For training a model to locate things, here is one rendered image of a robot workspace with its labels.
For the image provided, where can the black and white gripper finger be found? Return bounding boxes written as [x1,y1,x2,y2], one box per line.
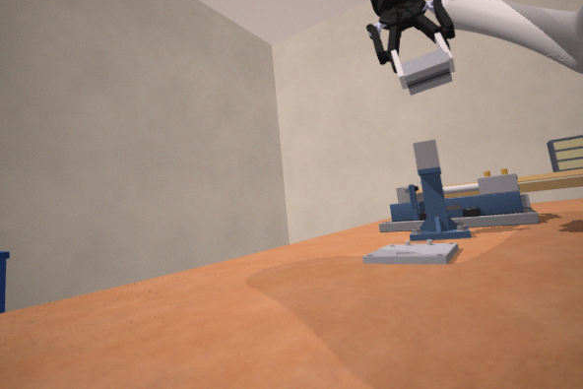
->
[366,8,408,90]
[405,0,455,73]

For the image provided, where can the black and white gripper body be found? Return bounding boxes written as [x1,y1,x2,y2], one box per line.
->
[377,0,426,32]

